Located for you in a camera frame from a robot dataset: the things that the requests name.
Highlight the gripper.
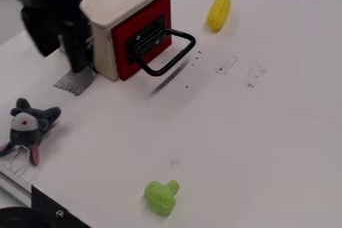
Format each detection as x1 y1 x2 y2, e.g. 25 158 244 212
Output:
14 0 97 74

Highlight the gray and white plush toy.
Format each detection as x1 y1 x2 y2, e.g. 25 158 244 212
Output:
0 97 63 168

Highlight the yellow toy corn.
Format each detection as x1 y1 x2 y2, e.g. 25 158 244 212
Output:
205 0 234 34

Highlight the green toy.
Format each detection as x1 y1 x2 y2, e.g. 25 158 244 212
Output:
142 179 182 217

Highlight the gray mesh patch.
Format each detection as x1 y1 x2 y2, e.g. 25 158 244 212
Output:
52 66 98 97

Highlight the red drawer with black handle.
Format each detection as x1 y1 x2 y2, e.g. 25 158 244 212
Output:
109 0 198 82

